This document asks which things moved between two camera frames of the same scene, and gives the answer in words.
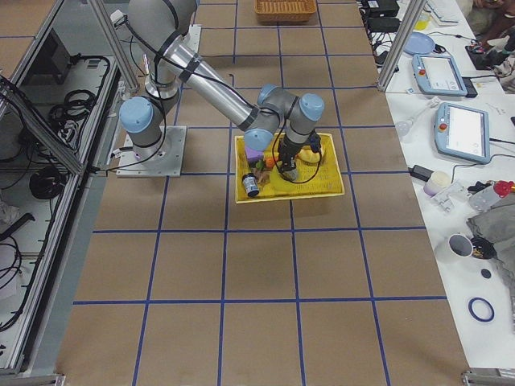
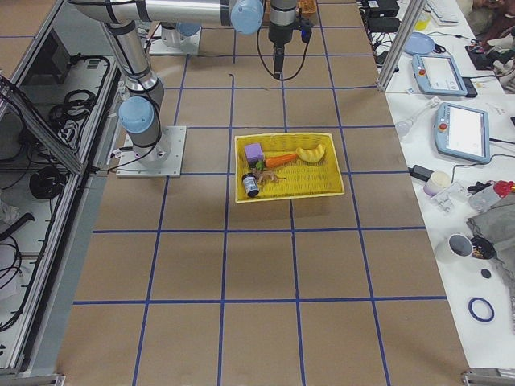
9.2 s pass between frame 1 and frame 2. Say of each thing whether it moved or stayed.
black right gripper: moved
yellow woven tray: stayed
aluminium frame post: stayed
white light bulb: stayed
